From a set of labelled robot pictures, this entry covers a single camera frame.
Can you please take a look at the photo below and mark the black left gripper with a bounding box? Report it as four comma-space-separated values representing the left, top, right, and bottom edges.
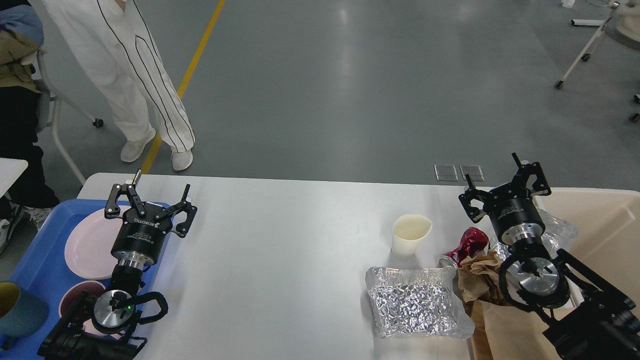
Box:
104, 169, 198, 268

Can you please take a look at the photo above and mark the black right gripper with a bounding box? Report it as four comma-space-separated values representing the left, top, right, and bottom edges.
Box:
458, 152, 553, 246

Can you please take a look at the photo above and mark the pink plate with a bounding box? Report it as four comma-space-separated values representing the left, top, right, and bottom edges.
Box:
64, 210, 122, 280

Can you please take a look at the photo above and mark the pink mug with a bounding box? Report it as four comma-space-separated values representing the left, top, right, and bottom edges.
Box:
58, 280, 121, 341

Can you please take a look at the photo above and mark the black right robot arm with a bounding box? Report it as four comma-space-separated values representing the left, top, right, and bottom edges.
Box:
458, 153, 640, 360

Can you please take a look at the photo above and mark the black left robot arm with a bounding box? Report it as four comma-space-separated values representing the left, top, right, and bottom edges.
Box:
37, 170, 198, 360

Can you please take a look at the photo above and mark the floor socket plate right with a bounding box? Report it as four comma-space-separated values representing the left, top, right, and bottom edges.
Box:
459, 164, 485, 182

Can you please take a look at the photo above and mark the floor socket plate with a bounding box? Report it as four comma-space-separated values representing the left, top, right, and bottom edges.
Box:
459, 164, 485, 182
433, 164, 458, 182

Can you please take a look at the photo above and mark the crushed red can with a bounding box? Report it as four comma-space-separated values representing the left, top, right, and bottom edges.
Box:
438, 227, 489, 268

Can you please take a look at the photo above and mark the floor socket plate left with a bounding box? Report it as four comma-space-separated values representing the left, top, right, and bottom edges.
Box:
433, 164, 458, 182

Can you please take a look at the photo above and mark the crumpled foil container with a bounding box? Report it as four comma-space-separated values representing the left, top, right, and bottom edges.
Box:
489, 207, 579, 260

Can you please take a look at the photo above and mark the cream paper cup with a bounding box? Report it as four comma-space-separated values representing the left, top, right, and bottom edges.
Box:
391, 214, 433, 257

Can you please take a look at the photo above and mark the beige plastic bin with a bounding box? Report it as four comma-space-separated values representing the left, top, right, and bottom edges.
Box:
534, 187, 640, 305

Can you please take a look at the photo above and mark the blue plastic tray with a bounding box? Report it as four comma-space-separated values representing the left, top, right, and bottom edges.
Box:
1, 199, 171, 360

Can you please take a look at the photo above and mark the brown paper bag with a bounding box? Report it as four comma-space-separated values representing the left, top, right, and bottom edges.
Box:
458, 251, 560, 360

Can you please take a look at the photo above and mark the white side table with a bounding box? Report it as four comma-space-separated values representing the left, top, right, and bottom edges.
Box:
0, 157, 28, 197

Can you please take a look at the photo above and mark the flat aluminium foil tray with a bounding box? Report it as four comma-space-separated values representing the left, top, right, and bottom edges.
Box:
365, 266, 475, 339

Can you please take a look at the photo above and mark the teal mug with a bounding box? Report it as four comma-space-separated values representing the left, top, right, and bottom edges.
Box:
0, 281, 49, 352

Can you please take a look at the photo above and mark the white chair left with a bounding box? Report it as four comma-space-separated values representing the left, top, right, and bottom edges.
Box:
22, 47, 105, 186

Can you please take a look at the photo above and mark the white chair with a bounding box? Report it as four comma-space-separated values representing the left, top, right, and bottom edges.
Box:
553, 0, 640, 123
22, 47, 105, 186

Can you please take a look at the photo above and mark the seated person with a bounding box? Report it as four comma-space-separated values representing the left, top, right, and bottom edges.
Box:
0, 0, 60, 249

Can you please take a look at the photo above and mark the person in white trousers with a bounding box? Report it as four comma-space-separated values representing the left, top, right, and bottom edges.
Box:
43, 0, 195, 172

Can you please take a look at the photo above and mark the white chair right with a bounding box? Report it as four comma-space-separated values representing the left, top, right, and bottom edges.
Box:
553, 0, 640, 123

